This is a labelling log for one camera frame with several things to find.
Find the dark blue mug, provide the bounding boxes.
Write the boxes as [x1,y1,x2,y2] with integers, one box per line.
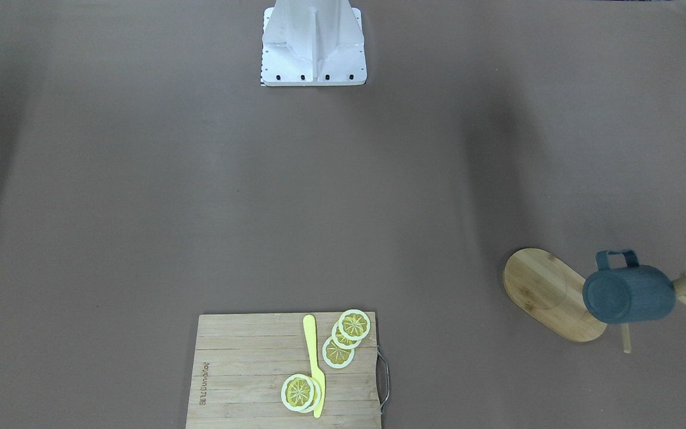
[582,249,677,324]

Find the wooden cup storage rack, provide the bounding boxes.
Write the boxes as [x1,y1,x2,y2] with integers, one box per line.
[503,248,686,354]

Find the overlapping lemon slices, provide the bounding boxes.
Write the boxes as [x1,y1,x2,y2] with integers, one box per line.
[322,309,372,369]

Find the yellow plastic knife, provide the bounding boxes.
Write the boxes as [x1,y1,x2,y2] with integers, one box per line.
[303,314,326,418]

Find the wooden cutting board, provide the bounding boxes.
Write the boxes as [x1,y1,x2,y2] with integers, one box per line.
[186,310,391,428]

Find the single lemon slice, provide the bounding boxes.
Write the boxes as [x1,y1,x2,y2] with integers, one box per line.
[280,373,322,414]

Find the white pedestal column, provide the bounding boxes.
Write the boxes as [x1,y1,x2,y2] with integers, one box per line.
[260,1,367,87]

